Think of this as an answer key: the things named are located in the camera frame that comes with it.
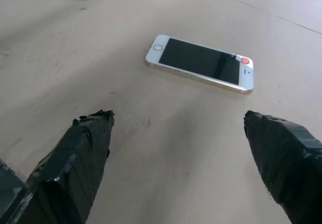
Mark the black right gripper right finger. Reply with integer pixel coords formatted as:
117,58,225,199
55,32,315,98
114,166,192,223
243,110,322,224

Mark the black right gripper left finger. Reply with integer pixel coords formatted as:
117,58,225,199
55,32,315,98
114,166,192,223
0,109,116,224

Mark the white gold smartphone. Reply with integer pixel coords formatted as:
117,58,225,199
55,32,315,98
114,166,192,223
144,34,254,96

